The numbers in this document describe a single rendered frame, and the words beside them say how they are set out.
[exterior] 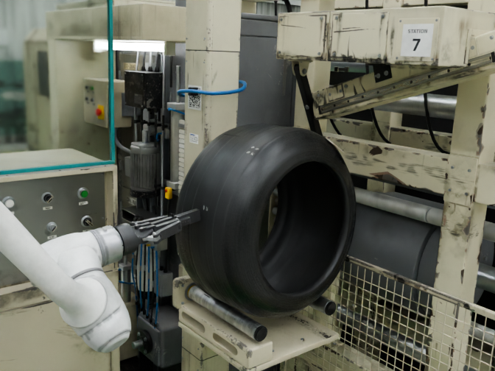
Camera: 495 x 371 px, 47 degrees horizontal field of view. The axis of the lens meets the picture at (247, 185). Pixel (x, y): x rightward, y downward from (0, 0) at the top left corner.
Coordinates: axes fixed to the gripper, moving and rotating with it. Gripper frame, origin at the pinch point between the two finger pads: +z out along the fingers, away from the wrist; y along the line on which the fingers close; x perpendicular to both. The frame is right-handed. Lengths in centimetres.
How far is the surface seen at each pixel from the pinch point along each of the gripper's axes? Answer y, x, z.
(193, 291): 19.1, 33.1, 10.5
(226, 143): 5.1, -15.3, 18.2
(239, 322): -5.0, 33.6, 10.1
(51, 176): 53, -5, -15
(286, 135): -7.4, -17.2, 29.3
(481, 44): -41, -38, 68
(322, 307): -11, 38, 38
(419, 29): -31, -42, 55
